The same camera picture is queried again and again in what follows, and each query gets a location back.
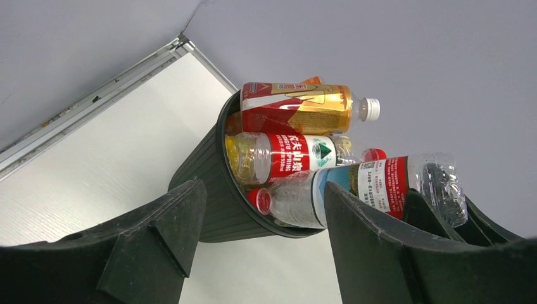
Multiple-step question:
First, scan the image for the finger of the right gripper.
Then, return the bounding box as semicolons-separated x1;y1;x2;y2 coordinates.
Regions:
453;196;522;247
402;189;466;243

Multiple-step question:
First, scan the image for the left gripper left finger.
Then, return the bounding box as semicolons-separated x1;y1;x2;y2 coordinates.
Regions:
1;179;207;303

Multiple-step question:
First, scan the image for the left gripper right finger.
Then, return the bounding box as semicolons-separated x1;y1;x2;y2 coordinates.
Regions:
324;182;536;303

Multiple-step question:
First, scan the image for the clear bottle red blue label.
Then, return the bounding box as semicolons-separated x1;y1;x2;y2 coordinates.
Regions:
247;153;468;229

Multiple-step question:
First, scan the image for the black plastic waste bin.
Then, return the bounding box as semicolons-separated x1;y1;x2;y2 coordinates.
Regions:
168;91;322;243

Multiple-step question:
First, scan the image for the orange drink bottle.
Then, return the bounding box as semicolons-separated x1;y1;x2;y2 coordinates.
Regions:
301;76;322;85

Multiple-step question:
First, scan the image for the gold red tea bottle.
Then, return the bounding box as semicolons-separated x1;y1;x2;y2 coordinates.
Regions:
240;82;381;136

